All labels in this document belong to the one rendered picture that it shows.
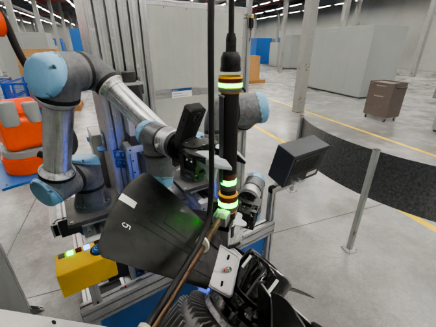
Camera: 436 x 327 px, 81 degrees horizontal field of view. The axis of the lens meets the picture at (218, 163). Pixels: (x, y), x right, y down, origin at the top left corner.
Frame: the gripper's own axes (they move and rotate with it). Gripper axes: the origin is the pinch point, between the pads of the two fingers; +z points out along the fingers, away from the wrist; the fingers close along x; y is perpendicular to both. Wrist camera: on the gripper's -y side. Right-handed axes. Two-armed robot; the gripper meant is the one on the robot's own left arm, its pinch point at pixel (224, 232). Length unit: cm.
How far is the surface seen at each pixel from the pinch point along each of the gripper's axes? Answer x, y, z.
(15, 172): 149, -332, -141
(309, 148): -7, 20, -63
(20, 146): 113, -327, -153
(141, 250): -19.0, -6.7, 30.5
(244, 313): -2.4, 11.7, 22.7
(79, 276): 17.5, -38.0, 18.7
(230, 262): -8.9, 6.1, 17.6
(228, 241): -11.5, 4.4, 14.5
